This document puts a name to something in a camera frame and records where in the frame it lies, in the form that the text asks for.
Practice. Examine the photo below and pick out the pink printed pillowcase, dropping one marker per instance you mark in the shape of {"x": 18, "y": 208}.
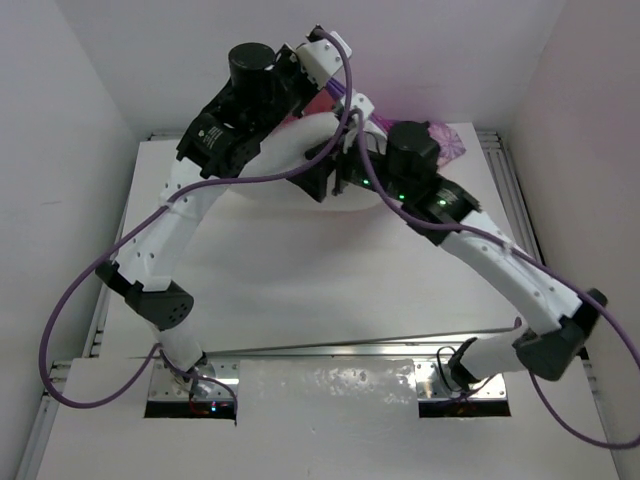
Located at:
{"x": 402, "y": 133}

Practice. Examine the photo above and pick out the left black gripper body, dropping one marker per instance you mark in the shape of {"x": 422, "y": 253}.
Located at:
{"x": 290, "y": 84}

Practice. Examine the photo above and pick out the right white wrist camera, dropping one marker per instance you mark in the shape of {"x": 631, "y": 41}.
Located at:
{"x": 360, "y": 111}

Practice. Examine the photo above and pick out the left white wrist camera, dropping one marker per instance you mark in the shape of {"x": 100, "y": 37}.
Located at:
{"x": 321, "y": 56}

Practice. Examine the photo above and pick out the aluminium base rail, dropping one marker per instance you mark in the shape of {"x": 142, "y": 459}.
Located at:
{"x": 408, "y": 371}

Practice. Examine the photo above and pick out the white pillow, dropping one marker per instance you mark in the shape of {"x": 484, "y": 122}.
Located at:
{"x": 283, "y": 150}

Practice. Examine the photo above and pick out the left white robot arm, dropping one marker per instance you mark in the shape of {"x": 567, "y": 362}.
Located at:
{"x": 142, "y": 274}

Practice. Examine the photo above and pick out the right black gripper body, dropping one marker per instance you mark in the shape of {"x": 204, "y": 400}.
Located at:
{"x": 350, "y": 166}

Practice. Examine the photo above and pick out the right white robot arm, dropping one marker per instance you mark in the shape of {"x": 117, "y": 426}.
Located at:
{"x": 556, "y": 322}

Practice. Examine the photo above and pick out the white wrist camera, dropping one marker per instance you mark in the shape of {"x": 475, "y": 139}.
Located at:
{"x": 321, "y": 56}
{"x": 360, "y": 111}

